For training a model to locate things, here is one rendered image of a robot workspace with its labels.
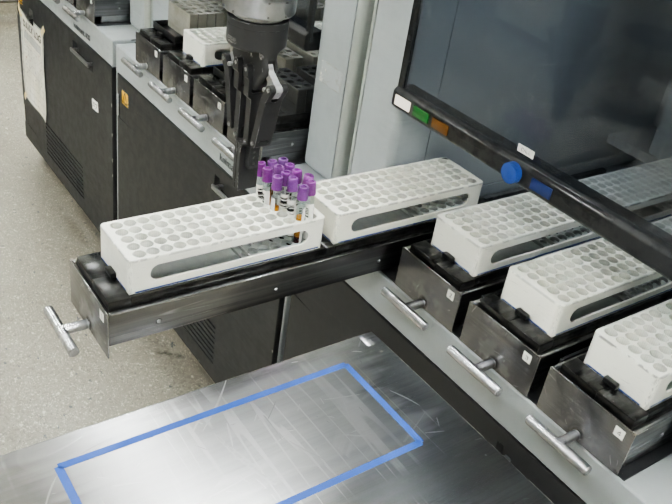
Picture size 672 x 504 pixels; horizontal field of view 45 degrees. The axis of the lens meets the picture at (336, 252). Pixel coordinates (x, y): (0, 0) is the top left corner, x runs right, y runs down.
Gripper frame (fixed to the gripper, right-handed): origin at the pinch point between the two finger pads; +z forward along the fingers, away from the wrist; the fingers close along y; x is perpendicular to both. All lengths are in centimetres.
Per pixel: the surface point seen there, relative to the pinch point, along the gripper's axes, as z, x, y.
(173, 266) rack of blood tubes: 13.6, -10.4, 0.6
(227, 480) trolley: 12.2, -22.1, 37.9
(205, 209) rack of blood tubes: 8.7, -3.4, -4.2
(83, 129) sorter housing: 56, 23, -130
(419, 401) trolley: 12.3, 2.6, 37.7
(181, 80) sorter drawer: 17, 23, -68
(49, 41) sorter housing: 39, 23, -157
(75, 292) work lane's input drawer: 17.9, -22.2, -4.4
